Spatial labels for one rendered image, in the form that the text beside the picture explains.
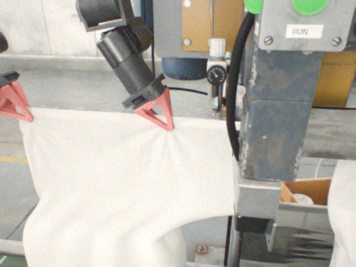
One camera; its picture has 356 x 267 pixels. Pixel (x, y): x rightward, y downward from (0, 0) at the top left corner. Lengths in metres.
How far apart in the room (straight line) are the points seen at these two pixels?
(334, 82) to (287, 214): 0.43
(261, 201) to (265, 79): 0.16
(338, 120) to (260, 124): 0.23
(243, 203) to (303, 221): 0.58
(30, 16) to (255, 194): 6.42
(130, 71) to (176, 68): 0.28
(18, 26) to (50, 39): 0.68
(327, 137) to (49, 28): 6.16
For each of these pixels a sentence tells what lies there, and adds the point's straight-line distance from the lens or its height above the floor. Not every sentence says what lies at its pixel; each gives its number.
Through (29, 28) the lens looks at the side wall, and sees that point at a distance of 6.70.
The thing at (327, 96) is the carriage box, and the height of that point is 1.10.
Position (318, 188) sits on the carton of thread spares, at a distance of 2.10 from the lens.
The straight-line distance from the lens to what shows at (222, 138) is 0.55.
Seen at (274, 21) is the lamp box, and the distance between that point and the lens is 0.28.
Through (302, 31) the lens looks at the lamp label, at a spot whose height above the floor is 1.26.
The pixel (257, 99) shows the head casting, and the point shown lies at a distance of 0.34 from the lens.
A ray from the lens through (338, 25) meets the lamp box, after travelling 0.29.
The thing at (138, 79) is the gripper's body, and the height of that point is 1.16.
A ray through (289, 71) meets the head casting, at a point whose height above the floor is 1.21.
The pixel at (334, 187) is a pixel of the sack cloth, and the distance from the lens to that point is 0.63.
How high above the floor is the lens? 1.28
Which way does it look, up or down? 25 degrees down
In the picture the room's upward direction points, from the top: straight up
